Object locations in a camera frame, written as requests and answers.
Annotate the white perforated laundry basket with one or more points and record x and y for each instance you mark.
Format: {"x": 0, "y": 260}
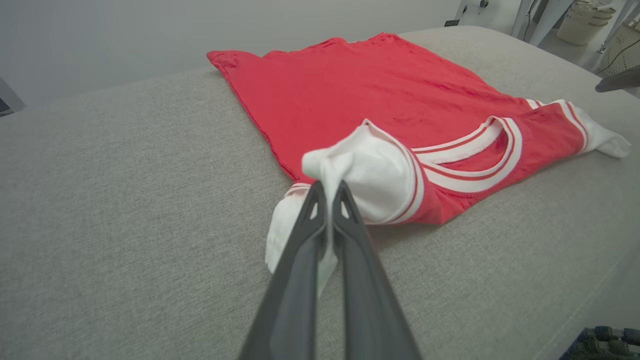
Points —
{"x": 622, "y": 50}

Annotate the dark grey panel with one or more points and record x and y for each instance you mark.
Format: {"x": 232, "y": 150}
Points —
{"x": 7, "y": 100}

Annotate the grey metal table leg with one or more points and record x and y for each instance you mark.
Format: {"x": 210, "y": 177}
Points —
{"x": 617, "y": 22}

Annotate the grey fabric sofa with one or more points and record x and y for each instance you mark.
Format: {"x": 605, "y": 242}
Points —
{"x": 125, "y": 200}

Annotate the red and white basketball jersey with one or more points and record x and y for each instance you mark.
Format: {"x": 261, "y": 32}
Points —
{"x": 350, "y": 85}

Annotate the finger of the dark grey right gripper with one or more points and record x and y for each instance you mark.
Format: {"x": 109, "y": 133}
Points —
{"x": 622, "y": 80}

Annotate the beige laundry basket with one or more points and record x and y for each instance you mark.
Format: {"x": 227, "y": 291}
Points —
{"x": 582, "y": 22}

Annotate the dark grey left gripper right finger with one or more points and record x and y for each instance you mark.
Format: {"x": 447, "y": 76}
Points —
{"x": 370, "y": 310}

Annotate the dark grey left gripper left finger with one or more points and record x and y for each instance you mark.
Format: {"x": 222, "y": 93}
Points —
{"x": 292, "y": 300}

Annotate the small black wall plate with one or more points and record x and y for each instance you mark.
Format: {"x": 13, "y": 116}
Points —
{"x": 452, "y": 23}

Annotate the dark blue woven bag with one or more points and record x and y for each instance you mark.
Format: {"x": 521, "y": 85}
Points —
{"x": 605, "y": 345}

